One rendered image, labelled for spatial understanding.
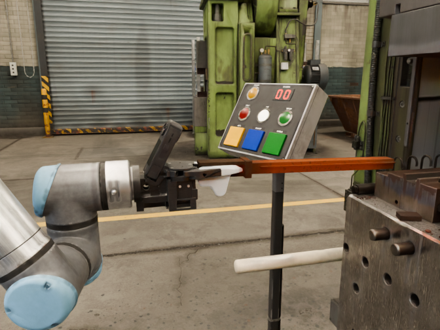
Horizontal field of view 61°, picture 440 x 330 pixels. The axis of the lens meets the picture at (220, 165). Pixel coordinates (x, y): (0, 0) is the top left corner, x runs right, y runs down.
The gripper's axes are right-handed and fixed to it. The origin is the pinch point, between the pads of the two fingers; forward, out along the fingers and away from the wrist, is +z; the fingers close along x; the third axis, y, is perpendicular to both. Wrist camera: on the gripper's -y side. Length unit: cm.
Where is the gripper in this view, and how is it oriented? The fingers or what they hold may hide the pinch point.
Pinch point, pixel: (234, 165)
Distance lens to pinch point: 75.3
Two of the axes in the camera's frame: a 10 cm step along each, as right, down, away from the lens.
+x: 2.4, 2.2, -9.4
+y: 0.1, 9.7, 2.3
